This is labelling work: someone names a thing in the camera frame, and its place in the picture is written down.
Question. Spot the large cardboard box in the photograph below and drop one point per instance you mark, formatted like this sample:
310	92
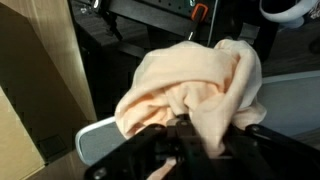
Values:
44	93

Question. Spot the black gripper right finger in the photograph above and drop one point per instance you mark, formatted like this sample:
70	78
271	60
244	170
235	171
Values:
260	153

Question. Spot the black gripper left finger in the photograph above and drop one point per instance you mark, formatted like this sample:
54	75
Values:
135	159

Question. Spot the black mesh office chair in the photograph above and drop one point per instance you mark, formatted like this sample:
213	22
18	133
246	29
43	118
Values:
293	109

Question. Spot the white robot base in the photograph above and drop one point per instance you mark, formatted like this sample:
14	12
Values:
287	13

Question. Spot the orange handled clamp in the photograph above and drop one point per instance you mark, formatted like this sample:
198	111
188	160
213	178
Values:
198	15

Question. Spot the peach cloth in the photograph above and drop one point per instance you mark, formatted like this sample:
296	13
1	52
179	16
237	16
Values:
215	86

